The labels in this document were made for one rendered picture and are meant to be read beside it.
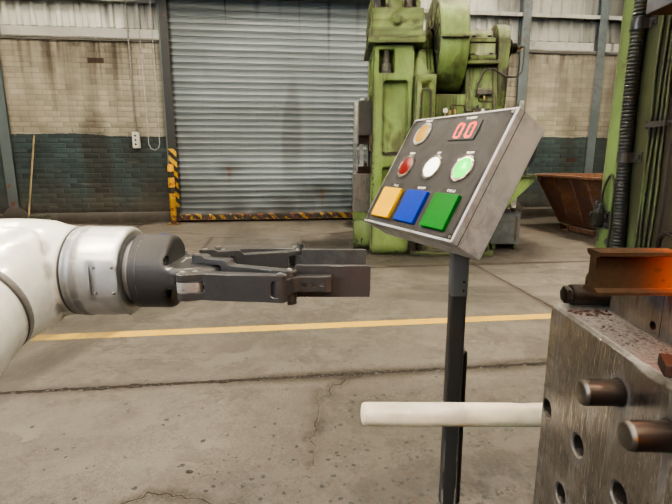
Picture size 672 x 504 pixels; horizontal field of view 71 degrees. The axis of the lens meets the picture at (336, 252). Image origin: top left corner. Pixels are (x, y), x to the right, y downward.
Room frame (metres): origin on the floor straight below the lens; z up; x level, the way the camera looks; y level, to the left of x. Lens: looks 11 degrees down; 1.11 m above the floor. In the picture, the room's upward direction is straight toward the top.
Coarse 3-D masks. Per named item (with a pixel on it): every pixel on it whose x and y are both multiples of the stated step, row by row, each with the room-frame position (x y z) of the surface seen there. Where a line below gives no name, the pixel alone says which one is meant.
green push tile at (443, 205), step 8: (432, 200) 0.93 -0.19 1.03; (440, 200) 0.91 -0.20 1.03; (448, 200) 0.89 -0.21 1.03; (456, 200) 0.87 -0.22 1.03; (432, 208) 0.91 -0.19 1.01; (440, 208) 0.89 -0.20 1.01; (448, 208) 0.87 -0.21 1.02; (424, 216) 0.92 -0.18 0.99; (432, 216) 0.90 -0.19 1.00; (440, 216) 0.88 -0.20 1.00; (448, 216) 0.86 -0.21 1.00; (424, 224) 0.91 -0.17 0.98; (432, 224) 0.89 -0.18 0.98; (440, 224) 0.87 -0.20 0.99
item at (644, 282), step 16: (592, 256) 0.46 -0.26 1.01; (608, 256) 0.45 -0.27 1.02; (624, 256) 0.45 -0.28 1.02; (640, 256) 0.45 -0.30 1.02; (656, 256) 0.45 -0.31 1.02; (592, 272) 0.46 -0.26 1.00; (608, 272) 0.45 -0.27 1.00; (624, 272) 0.45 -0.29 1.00; (640, 272) 0.45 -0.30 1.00; (656, 272) 0.45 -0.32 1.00; (592, 288) 0.45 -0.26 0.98; (608, 288) 0.45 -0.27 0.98; (624, 288) 0.45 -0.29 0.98; (640, 288) 0.45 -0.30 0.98; (656, 288) 0.45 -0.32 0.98
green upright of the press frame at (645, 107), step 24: (624, 0) 0.88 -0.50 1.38; (624, 24) 0.87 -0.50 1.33; (624, 48) 0.86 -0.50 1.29; (648, 48) 0.79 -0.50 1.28; (624, 72) 0.85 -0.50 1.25; (648, 72) 0.79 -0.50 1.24; (648, 96) 0.78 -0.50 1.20; (648, 120) 0.77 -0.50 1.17; (648, 192) 0.75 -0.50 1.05; (600, 240) 0.87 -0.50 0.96
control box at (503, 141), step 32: (416, 128) 1.16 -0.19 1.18; (448, 128) 1.04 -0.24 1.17; (480, 128) 0.94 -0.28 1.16; (512, 128) 0.88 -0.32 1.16; (416, 160) 1.08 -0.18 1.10; (448, 160) 0.97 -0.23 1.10; (480, 160) 0.89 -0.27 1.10; (512, 160) 0.88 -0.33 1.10; (448, 192) 0.91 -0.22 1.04; (480, 192) 0.85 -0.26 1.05; (512, 192) 0.88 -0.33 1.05; (384, 224) 1.04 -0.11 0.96; (416, 224) 0.94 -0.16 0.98; (448, 224) 0.86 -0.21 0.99; (480, 224) 0.85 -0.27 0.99; (480, 256) 0.85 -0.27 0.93
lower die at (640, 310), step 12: (612, 300) 0.58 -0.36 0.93; (624, 300) 0.55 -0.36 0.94; (636, 300) 0.53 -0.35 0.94; (648, 300) 0.51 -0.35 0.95; (660, 300) 0.49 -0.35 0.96; (624, 312) 0.55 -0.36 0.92; (636, 312) 0.53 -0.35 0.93; (648, 312) 0.51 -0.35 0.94; (660, 312) 0.49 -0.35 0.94; (636, 324) 0.52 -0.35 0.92; (648, 324) 0.50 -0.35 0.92; (660, 324) 0.49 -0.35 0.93; (660, 336) 0.48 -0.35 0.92
